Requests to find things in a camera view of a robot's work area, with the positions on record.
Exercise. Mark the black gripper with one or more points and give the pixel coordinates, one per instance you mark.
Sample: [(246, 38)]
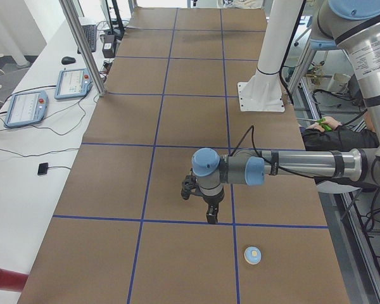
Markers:
[(213, 201)]

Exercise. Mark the blue service bell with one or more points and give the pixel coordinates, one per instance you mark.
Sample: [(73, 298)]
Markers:
[(252, 255)]

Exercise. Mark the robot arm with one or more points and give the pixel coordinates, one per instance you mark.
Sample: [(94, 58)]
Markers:
[(353, 26)]

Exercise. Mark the seated person in black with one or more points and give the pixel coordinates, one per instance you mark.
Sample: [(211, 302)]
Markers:
[(341, 138)]

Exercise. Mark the small black square puck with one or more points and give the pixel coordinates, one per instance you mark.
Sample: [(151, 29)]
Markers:
[(43, 168)]

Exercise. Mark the far blue teach pendant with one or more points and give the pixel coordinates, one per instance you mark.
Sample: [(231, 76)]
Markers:
[(74, 83)]

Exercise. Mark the blue teach pendant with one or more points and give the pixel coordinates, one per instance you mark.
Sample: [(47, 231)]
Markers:
[(74, 83), (26, 108)]

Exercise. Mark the black power adapter box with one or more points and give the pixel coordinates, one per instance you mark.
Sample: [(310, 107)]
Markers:
[(109, 46)]

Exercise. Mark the black computer mouse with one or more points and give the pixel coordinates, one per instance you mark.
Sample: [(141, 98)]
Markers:
[(67, 60)]

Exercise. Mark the near blue teach pendant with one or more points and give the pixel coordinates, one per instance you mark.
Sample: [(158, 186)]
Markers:
[(26, 108)]

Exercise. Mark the black keyboard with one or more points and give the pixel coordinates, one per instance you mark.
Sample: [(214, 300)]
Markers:
[(90, 32)]

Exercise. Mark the red cylinder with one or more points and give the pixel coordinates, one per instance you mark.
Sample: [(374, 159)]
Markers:
[(12, 281)]

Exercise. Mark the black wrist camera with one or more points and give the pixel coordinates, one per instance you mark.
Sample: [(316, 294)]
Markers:
[(189, 187)]

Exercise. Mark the white camera pillar with base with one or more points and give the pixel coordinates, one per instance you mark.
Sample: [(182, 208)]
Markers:
[(263, 91)]

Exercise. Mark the green handled screwdriver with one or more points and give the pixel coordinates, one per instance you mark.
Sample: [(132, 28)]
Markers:
[(325, 126)]

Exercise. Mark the aluminium frame post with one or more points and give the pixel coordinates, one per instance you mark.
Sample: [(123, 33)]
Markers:
[(72, 18)]

